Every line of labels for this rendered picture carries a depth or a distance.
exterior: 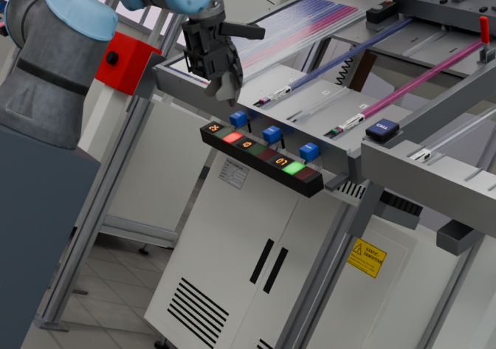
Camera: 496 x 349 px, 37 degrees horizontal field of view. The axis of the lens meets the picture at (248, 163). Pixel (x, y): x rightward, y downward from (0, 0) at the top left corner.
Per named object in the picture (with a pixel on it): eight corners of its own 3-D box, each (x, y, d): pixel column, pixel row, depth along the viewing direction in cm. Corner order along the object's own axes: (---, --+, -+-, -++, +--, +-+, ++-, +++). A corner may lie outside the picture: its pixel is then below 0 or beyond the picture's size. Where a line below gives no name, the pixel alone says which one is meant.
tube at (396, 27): (264, 106, 159) (263, 102, 158) (260, 105, 160) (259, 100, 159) (417, 20, 182) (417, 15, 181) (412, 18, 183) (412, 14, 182)
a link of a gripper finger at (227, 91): (215, 116, 152) (205, 76, 147) (237, 103, 154) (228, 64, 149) (224, 120, 149) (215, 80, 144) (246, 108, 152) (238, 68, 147)
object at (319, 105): (353, 167, 138) (351, 153, 136) (162, 80, 184) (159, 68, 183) (419, 123, 146) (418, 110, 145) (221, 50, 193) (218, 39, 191)
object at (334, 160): (350, 182, 139) (346, 150, 135) (161, 91, 185) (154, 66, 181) (354, 178, 139) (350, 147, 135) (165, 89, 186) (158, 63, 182)
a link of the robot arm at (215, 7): (205, -18, 144) (231, -10, 138) (210, 4, 146) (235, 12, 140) (175, -4, 140) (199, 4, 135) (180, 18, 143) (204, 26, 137)
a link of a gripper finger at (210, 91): (206, 111, 154) (196, 72, 149) (228, 99, 156) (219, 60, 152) (215, 116, 152) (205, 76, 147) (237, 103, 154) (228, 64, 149)
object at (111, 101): (18, 284, 209) (128, 33, 205) (-13, 249, 226) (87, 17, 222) (87, 295, 226) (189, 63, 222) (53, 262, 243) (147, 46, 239)
